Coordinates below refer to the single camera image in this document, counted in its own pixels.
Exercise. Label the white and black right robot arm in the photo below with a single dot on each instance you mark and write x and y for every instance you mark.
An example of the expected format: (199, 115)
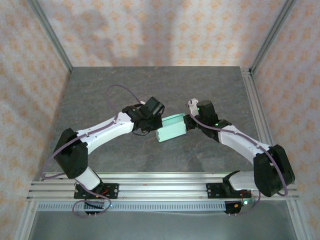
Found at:
(240, 142)

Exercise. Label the aluminium frame leg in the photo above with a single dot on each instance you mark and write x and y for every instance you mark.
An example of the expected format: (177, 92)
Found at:
(26, 220)
(298, 220)

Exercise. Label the black base connector board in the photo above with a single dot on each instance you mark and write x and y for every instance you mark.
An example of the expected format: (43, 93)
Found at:
(237, 206)

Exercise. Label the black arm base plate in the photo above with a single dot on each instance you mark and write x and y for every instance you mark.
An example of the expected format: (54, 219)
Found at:
(213, 191)
(112, 191)

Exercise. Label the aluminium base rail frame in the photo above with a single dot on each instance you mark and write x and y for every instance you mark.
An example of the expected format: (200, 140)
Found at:
(162, 186)

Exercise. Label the aluminium corner post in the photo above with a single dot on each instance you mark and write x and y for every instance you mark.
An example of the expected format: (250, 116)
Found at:
(53, 40)
(270, 37)

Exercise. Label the mint green paper box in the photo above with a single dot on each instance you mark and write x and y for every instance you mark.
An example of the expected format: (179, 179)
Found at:
(172, 128)

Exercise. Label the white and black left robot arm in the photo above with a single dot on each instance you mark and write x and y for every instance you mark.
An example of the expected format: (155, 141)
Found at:
(105, 132)

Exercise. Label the aluminium side rail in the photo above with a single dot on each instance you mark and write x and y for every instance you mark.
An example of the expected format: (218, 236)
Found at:
(252, 100)

